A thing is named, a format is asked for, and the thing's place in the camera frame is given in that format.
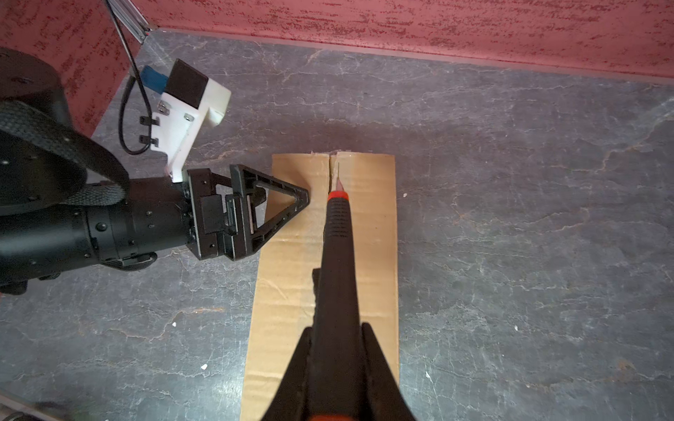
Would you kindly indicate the left aluminium corner post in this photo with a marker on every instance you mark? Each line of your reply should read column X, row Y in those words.
column 132, row 19

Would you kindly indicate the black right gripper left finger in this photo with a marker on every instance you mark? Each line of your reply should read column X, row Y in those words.
column 289, row 401

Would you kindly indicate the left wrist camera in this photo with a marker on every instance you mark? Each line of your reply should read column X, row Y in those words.
column 189, row 101

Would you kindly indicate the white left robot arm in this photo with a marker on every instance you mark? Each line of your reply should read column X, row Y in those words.
column 68, row 203

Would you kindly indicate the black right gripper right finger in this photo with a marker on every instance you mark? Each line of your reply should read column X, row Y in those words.
column 384, row 400

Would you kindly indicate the red black utility knife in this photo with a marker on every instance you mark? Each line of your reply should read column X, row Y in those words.
column 335, row 385

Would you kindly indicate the brown cardboard express box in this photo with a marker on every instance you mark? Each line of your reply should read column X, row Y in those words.
column 284, row 298

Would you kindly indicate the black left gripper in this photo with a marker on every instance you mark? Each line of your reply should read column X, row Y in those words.
column 211, row 214

